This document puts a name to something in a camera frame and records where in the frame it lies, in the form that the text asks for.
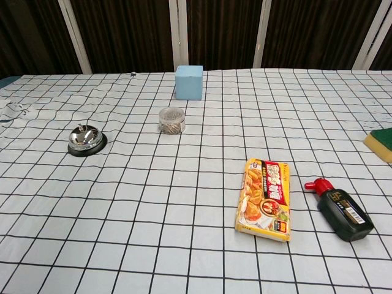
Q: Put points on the silver desk bell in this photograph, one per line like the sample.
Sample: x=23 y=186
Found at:
x=86 y=140

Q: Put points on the clear jar of paper clips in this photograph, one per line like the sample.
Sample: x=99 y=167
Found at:
x=172 y=121

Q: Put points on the light blue foam cube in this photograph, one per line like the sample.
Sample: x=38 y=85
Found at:
x=189 y=82

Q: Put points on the white black grid tablecloth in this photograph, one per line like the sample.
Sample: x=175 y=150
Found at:
x=153 y=214

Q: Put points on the yellow curry roux box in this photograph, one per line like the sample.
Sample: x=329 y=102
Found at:
x=265 y=200

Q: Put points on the dark brown curtain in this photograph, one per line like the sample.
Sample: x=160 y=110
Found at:
x=128 y=33

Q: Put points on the black ink bottle red cap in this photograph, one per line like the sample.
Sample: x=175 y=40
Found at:
x=344 y=211

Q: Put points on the yellow green scouring sponge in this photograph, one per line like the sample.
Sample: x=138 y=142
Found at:
x=379 y=141

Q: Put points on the white frame post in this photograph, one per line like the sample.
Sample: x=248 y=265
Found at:
x=369 y=33
x=261 y=33
x=75 y=35
x=178 y=32

